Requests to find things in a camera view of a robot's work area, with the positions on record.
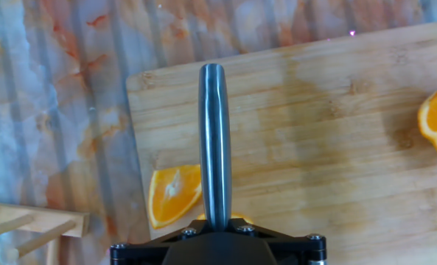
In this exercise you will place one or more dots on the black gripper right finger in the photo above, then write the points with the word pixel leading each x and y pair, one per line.
pixel 299 250

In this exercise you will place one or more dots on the marble pattern plastic mat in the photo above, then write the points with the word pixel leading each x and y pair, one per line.
pixel 56 92

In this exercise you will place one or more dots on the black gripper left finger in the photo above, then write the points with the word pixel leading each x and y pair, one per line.
pixel 137 254

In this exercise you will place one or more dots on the wooden peg rack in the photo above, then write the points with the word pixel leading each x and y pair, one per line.
pixel 37 221

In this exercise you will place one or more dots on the steel cleaver knife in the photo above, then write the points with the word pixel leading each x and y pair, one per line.
pixel 214 147

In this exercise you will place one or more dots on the bamboo cutting board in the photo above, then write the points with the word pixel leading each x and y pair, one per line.
pixel 314 129

